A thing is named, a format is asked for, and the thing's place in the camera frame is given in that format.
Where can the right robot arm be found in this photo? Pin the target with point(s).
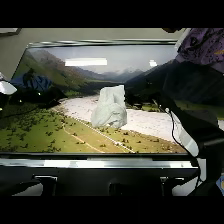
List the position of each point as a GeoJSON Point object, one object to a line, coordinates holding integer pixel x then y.
{"type": "Point", "coordinates": [200, 130]}

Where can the white garment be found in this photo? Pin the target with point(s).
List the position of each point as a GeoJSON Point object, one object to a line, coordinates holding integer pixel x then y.
{"type": "Point", "coordinates": [110, 108]}

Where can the blue garment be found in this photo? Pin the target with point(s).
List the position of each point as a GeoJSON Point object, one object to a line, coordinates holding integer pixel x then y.
{"type": "Point", "coordinates": [36, 82]}

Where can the purple garment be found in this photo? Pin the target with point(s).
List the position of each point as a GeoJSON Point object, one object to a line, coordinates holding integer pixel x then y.
{"type": "Point", "coordinates": [203, 45]}

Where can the silver frame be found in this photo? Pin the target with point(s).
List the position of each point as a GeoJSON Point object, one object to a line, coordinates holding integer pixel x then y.
{"type": "Point", "coordinates": [100, 163]}

